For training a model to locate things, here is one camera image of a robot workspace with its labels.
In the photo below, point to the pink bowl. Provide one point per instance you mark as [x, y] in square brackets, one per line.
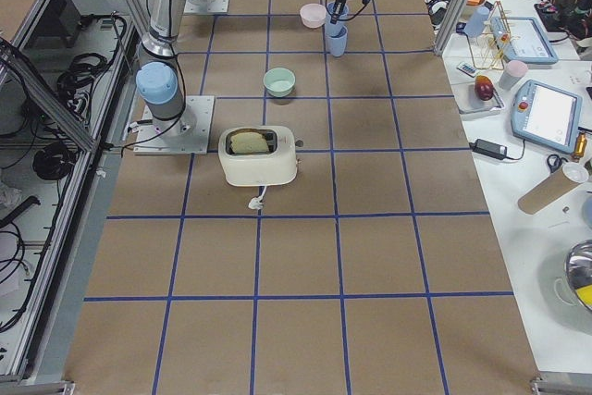
[313, 15]

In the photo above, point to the green bowl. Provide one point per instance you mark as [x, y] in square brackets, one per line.
[279, 82]

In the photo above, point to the blue cup on rack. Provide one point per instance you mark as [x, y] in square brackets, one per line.
[477, 22]

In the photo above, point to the white remote control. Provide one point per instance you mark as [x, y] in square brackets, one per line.
[467, 69]

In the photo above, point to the metal tray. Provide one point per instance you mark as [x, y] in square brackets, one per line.
[472, 107]

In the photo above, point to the mango fruit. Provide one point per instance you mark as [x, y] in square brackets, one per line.
[484, 89]

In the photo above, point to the bread slice in toaster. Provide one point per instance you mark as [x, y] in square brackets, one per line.
[248, 142]

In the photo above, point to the cream toaster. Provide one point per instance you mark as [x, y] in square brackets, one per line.
[277, 167]

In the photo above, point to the teach pendant far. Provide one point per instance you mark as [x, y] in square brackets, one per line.
[530, 43]

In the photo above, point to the teach pendant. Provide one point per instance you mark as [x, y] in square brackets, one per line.
[530, 43]
[546, 115]

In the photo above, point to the grey cup on desk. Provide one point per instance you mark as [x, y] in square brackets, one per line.
[514, 71]

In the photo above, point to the black power adapter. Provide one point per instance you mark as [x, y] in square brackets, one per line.
[489, 149]

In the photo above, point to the teach pendant near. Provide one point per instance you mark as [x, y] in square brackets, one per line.
[546, 115]

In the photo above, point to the cardboard tube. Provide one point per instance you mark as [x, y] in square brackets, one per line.
[565, 179]

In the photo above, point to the metal bowl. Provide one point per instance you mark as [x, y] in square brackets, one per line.
[573, 287]

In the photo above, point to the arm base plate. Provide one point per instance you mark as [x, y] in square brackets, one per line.
[206, 7]
[190, 135]

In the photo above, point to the gold wire rack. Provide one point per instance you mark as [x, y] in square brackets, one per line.
[494, 40]

